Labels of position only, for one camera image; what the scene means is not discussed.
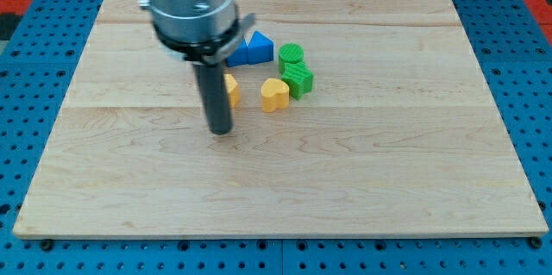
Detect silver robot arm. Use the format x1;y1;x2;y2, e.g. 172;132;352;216
139;0;255;135

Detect wooden board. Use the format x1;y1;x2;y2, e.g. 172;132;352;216
13;0;549;240

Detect yellow heart block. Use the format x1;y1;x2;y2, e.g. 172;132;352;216
260;78;290;113

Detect yellow block behind rod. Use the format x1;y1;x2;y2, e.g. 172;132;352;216
224;73;241;109

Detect blue triangle block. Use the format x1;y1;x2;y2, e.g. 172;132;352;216
248;31;274;65

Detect green star block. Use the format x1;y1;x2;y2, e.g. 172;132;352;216
281;61;314;100

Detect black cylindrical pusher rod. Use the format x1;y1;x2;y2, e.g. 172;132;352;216
192;62;233;135

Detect blue block behind arm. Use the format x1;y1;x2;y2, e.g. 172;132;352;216
226;39;248;67

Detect green cylinder block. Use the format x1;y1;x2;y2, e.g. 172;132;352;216
278;43;304;74

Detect black clamp ring mount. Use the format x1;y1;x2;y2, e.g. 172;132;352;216
153;13;255;66

